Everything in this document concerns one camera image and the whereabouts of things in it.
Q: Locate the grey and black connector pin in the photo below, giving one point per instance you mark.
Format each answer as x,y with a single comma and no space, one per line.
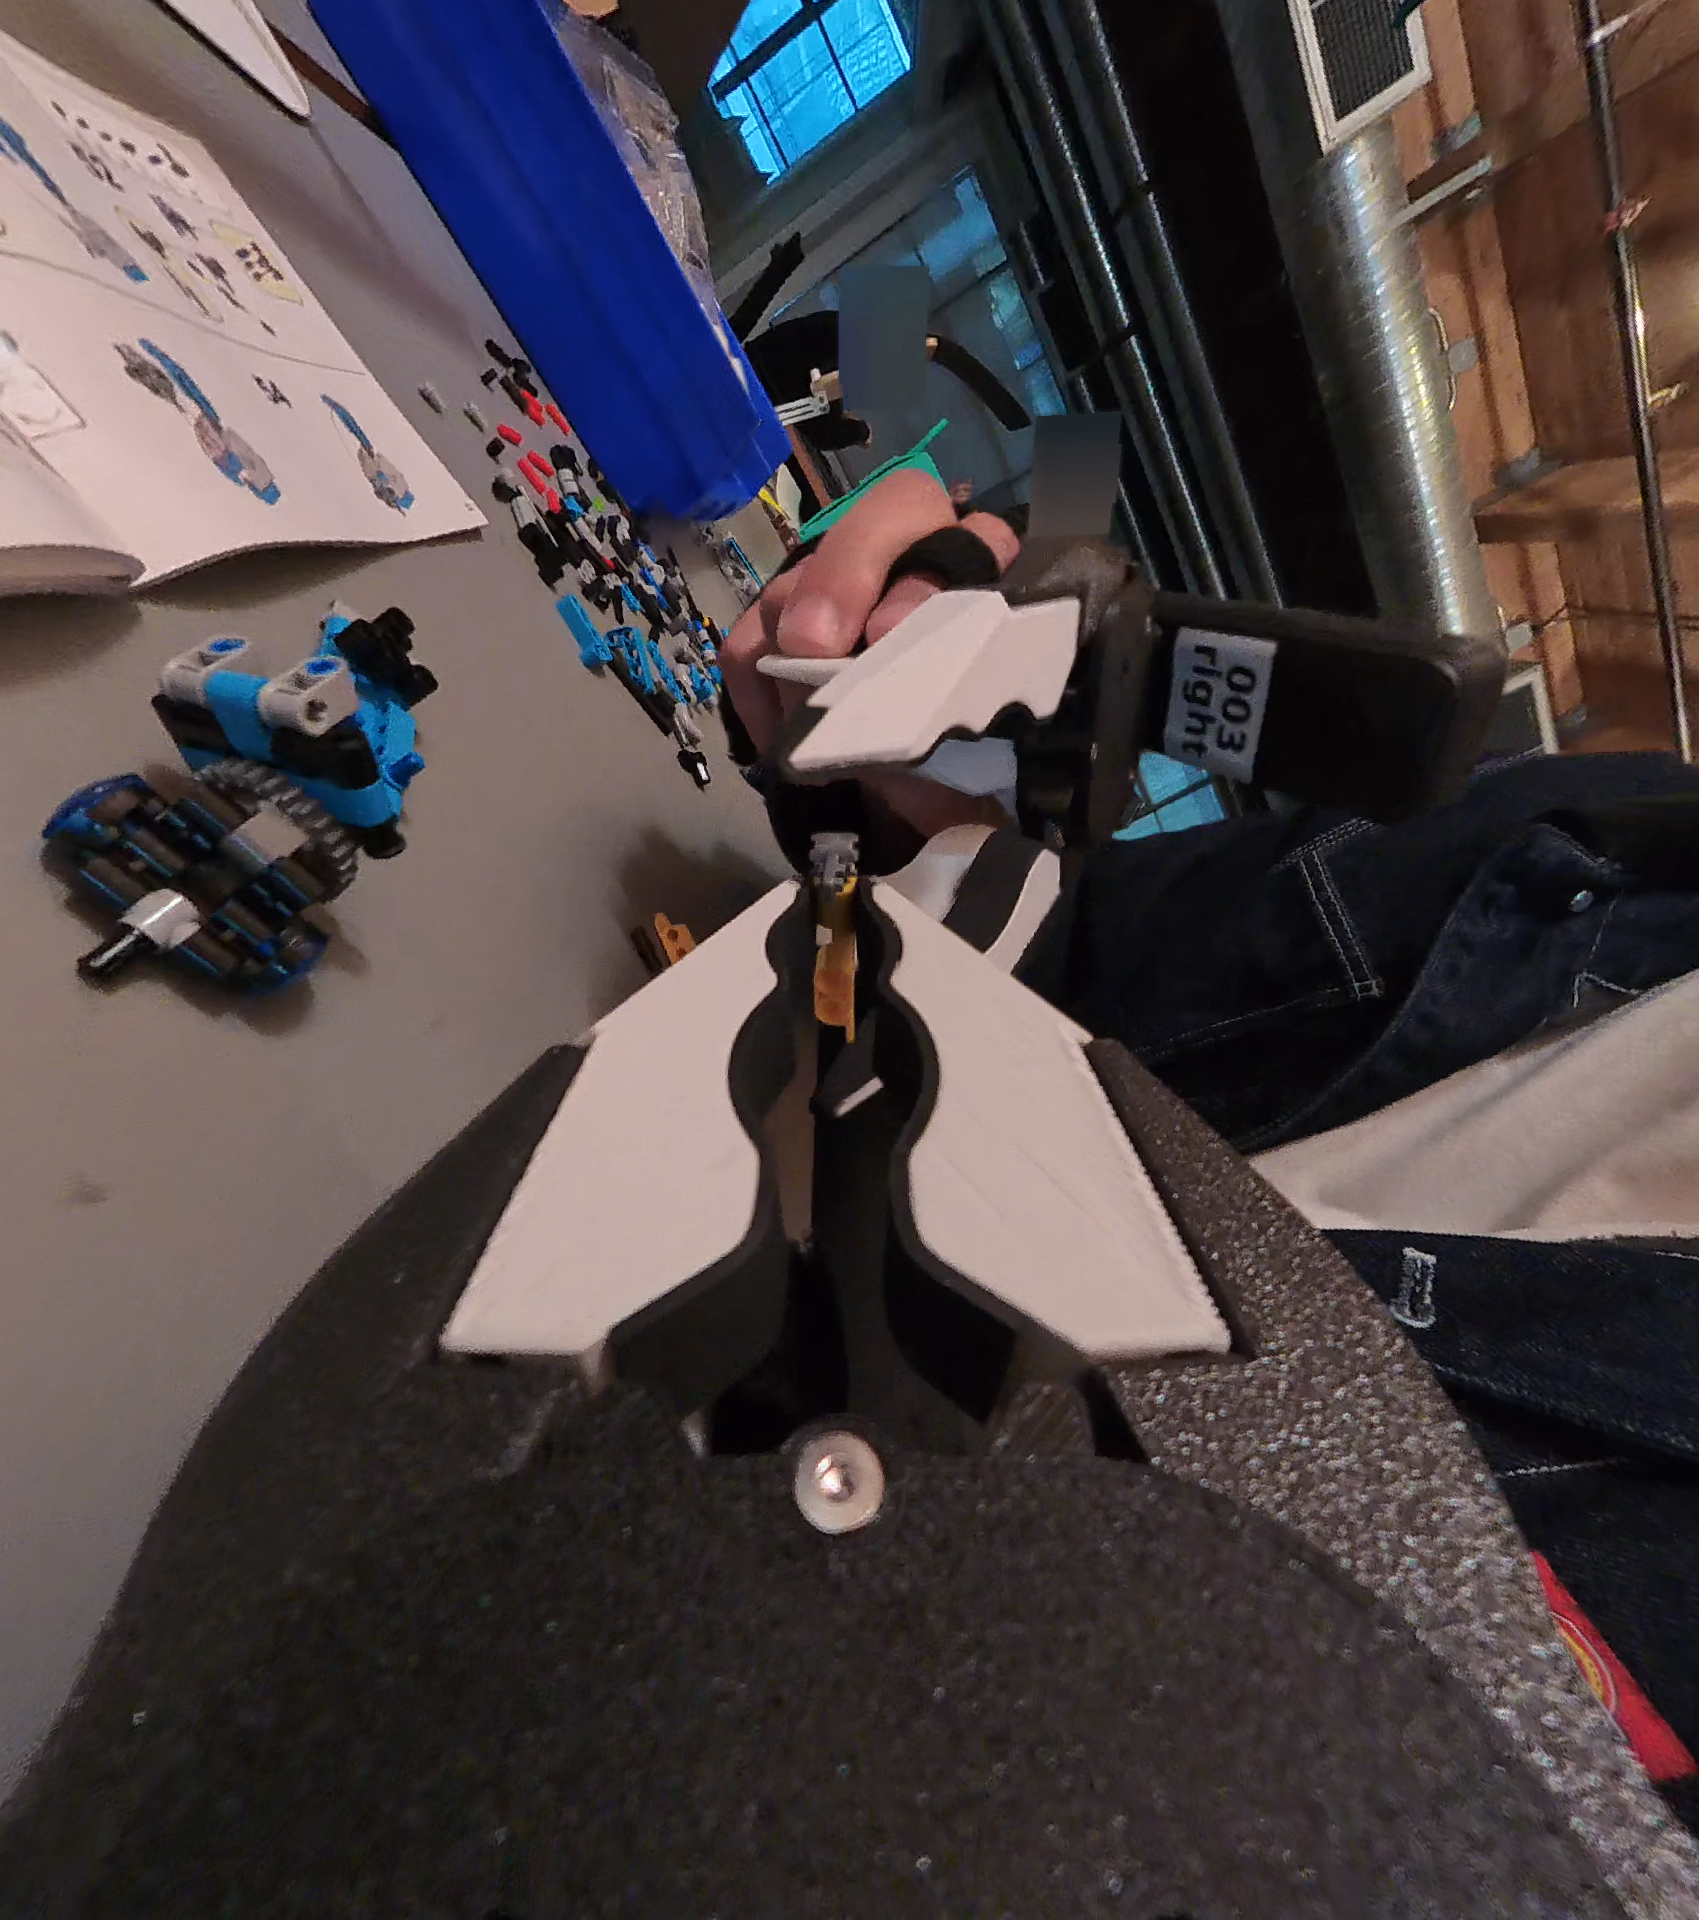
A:
834,867

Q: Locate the pile of small building pieces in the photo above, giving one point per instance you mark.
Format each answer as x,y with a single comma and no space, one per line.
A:
594,571

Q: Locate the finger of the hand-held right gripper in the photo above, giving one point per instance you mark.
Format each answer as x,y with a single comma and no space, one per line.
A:
940,698
910,639

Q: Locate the open instruction booklet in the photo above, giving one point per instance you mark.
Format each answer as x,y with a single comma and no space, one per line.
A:
115,375

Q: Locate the silver ventilation duct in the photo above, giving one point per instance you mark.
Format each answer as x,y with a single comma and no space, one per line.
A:
1390,375

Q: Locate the person's right forearm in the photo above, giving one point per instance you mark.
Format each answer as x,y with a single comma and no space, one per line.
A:
1210,961

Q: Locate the teal plastic case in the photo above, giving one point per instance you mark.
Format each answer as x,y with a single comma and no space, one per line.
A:
872,488

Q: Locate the yellow building piece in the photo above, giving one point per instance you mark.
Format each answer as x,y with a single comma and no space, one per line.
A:
676,942
834,975

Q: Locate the blue plastic bin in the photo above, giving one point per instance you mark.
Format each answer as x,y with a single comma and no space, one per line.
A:
534,224

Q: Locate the blue tracked toy assembly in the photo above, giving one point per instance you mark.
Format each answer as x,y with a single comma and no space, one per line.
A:
234,720

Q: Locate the grey desk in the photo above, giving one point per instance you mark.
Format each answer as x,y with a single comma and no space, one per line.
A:
39,1274

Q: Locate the person's right hand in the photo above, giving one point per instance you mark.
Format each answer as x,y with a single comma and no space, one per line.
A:
850,585

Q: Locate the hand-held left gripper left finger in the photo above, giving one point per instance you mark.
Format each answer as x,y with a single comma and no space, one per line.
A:
610,1171

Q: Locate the person's white shirt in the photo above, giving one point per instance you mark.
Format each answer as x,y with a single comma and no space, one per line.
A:
1614,1110

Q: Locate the white folding book stand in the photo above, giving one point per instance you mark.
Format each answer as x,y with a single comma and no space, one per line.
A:
242,44

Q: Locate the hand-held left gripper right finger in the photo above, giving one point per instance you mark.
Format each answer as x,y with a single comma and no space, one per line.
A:
1060,1171

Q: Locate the white vent grille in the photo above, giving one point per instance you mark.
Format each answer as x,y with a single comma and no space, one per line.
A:
1368,68

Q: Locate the large paned window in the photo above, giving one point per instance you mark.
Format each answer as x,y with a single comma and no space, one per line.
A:
812,74

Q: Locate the crumpled clear plastic wrappers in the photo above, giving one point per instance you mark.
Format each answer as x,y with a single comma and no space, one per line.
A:
632,120

